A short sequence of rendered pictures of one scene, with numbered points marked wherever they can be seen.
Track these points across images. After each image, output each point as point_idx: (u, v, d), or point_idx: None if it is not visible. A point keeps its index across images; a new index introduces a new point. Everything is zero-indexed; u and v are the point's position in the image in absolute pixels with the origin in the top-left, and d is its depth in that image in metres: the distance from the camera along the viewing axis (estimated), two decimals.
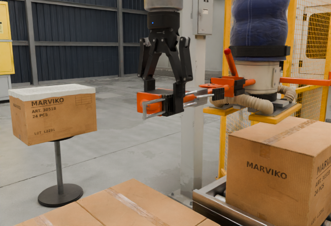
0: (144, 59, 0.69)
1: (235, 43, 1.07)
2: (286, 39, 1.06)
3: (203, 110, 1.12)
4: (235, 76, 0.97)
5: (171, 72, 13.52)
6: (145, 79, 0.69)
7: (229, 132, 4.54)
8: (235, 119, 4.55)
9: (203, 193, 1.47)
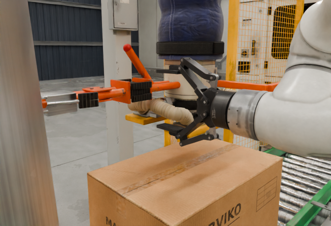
0: None
1: (159, 39, 0.89)
2: (220, 34, 0.88)
3: (125, 116, 0.96)
4: (145, 78, 0.80)
5: (159, 73, 13.06)
6: None
7: None
8: None
9: None
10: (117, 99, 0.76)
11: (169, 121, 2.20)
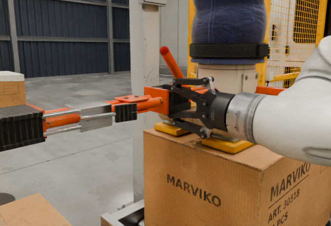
0: (192, 124, 0.63)
1: (195, 40, 0.79)
2: (264, 34, 0.78)
3: (154, 126, 0.87)
4: (182, 84, 0.71)
5: (163, 69, 13.01)
6: (178, 111, 0.66)
7: None
8: None
9: (114, 221, 0.97)
10: (152, 109, 0.67)
11: (194, 103, 2.15)
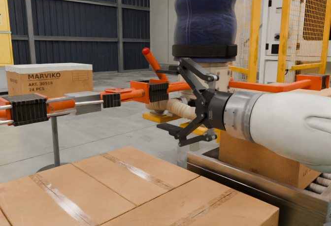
0: None
1: (176, 42, 0.93)
2: (234, 37, 0.92)
3: (143, 115, 1.01)
4: (162, 79, 0.86)
5: None
6: None
7: None
8: None
9: (197, 154, 1.48)
10: (136, 99, 0.82)
11: None
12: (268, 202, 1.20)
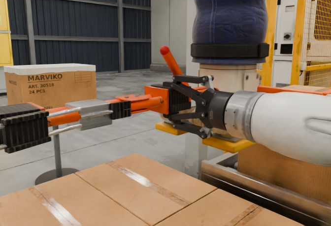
0: (192, 125, 0.63)
1: (197, 40, 0.79)
2: (265, 34, 0.78)
3: (155, 125, 0.87)
4: None
5: None
6: (179, 113, 0.66)
7: None
8: None
9: (213, 164, 1.35)
10: (152, 109, 0.68)
11: None
12: (296, 219, 1.08)
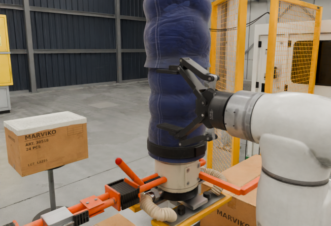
0: None
1: (149, 139, 1.01)
2: None
3: None
4: (134, 181, 0.94)
5: None
6: None
7: (220, 148, 4.68)
8: (226, 135, 4.68)
9: None
10: None
11: None
12: None
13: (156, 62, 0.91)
